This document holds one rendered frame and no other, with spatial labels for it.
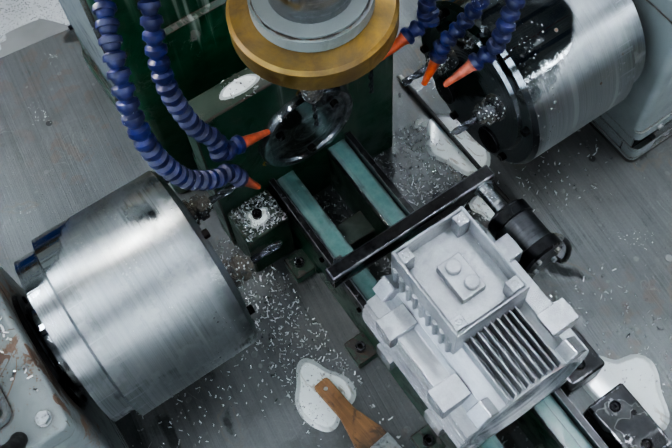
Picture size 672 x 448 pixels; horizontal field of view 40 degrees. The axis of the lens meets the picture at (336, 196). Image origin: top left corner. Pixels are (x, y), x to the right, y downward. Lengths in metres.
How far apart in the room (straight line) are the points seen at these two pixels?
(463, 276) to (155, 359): 0.35
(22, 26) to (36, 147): 0.75
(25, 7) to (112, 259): 1.36
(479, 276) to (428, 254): 0.06
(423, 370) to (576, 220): 0.48
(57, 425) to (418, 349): 0.40
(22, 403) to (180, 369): 0.18
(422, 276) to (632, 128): 0.52
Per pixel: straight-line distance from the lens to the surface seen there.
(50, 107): 1.63
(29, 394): 1.03
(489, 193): 1.20
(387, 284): 1.07
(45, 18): 2.30
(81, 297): 1.04
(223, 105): 1.13
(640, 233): 1.47
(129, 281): 1.04
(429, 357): 1.07
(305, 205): 1.31
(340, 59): 0.92
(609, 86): 1.25
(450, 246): 1.06
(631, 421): 1.30
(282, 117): 1.19
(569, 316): 1.09
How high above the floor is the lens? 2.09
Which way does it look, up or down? 63 degrees down
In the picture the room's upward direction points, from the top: 6 degrees counter-clockwise
